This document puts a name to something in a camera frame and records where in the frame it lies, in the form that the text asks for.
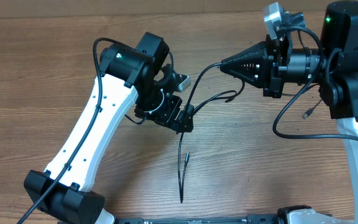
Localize black usb cable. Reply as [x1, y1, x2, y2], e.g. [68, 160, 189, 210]
[301, 98, 323, 120]
[177, 62, 247, 205]

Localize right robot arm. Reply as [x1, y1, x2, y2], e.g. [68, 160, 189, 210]
[220, 1, 358, 223]

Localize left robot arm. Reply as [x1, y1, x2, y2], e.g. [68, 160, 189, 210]
[24, 32, 194, 223]

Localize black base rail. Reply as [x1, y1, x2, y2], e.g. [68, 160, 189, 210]
[115, 214, 284, 224]

